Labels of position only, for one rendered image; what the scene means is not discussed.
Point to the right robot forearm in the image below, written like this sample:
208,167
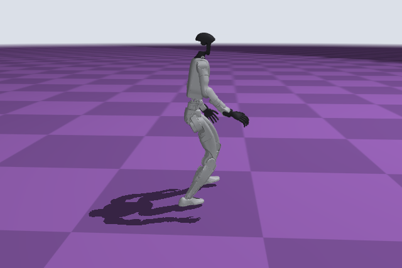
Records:
214,100

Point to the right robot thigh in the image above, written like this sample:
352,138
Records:
198,124

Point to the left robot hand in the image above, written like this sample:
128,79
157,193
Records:
209,112

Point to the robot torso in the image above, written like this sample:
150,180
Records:
194,90

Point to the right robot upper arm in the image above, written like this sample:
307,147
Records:
202,69

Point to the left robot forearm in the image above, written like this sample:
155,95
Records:
201,106

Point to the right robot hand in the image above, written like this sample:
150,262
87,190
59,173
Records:
240,116

